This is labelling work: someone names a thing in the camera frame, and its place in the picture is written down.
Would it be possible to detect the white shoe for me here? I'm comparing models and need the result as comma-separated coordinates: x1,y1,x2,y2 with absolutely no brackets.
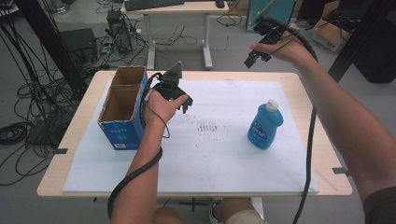
208,199,224,224

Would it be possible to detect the person's leg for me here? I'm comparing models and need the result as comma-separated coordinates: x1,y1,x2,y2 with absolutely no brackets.
214,198,266,224
152,206,185,224

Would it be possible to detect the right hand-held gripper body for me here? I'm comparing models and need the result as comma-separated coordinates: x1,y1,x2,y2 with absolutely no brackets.
252,0,292,45

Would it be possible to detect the blue cardboard box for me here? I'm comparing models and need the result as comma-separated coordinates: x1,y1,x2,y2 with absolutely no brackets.
97,65,149,151

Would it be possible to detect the black computer case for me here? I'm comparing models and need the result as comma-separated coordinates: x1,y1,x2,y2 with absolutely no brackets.
60,28,98,64

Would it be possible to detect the bundle of black floor cables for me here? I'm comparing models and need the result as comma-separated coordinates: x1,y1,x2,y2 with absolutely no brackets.
0,18,80,188

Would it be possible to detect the black post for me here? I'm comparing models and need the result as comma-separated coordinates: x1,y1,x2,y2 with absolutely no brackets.
13,0,89,94

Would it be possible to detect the blue detergent bottle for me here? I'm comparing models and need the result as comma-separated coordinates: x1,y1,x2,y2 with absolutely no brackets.
247,98,285,150

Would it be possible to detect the person's left hand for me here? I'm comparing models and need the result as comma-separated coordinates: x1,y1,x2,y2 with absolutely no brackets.
143,90,190,129

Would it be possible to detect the person's left leg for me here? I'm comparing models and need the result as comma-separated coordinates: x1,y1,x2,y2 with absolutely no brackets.
152,206,185,224

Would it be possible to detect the teal box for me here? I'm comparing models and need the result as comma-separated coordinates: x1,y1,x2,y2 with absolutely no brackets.
246,0,297,35

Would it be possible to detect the brown cardboard box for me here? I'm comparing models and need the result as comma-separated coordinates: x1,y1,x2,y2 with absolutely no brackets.
311,17,353,53

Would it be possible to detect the white desk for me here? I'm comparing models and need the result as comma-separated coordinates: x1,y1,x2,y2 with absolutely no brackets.
120,0,230,71

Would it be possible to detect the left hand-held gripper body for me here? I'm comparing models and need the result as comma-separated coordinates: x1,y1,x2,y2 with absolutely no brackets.
151,61,189,102

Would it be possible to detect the brown shirt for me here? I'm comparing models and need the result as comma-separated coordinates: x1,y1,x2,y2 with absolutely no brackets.
362,186,396,224

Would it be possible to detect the small black computer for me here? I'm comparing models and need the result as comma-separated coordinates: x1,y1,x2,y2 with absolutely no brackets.
106,9,134,54

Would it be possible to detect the white paper sheet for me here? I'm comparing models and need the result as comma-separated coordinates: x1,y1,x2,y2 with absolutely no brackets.
62,78,320,194

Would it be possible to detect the person's right hand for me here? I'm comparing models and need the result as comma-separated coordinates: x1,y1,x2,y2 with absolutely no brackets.
249,22,309,65

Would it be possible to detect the left hand-held gripper cable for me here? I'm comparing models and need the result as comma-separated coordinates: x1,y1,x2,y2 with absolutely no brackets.
106,72,172,220

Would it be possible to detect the black metal stand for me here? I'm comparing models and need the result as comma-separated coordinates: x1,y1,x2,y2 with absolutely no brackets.
327,0,396,83

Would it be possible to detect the person's right leg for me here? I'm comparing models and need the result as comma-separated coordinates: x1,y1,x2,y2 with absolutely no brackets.
214,198,266,224

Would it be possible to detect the black cabinet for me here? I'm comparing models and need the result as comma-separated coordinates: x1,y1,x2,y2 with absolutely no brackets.
353,17,396,84

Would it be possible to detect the black keyboard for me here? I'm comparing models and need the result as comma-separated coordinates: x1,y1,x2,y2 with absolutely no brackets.
124,0,185,12

